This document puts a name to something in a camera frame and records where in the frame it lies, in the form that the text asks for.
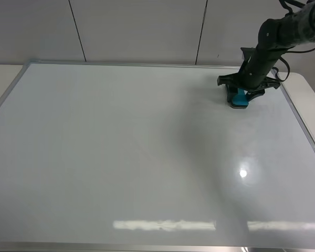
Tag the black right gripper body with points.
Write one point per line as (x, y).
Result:
(252, 75)

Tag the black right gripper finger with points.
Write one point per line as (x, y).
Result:
(250, 95)
(231, 92)

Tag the blue whiteboard eraser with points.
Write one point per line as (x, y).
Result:
(239, 100)

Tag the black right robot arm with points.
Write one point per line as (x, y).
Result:
(276, 37)

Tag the whiteboard with aluminium frame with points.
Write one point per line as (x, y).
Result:
(145, 157)

